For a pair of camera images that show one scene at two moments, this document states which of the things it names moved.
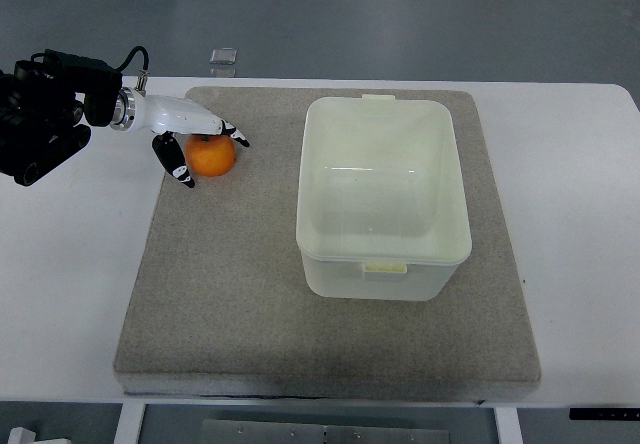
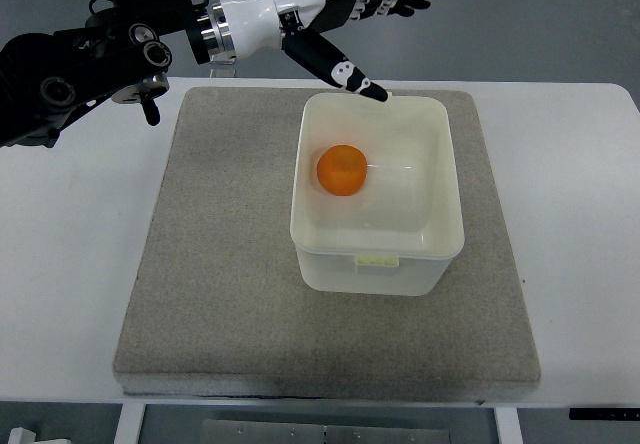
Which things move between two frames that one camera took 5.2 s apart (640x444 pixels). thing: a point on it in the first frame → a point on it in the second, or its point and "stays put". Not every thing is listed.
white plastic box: x=381 y=212 stays put
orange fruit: x=209 y=155 → x=342 y=170
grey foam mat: x=221 y=305 stays put
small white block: x=19 y=435 stays put
